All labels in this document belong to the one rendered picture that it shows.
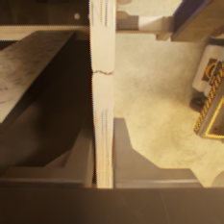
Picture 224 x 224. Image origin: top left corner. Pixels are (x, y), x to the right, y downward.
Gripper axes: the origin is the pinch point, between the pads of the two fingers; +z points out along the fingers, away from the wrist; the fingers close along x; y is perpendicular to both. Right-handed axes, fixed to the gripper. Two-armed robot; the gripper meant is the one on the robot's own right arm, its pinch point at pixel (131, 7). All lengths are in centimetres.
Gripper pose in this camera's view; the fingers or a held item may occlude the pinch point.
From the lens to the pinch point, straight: 27.4
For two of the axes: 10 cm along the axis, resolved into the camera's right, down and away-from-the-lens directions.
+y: -0.1, 10.0, 0.6
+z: -10.0, -0.1, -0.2
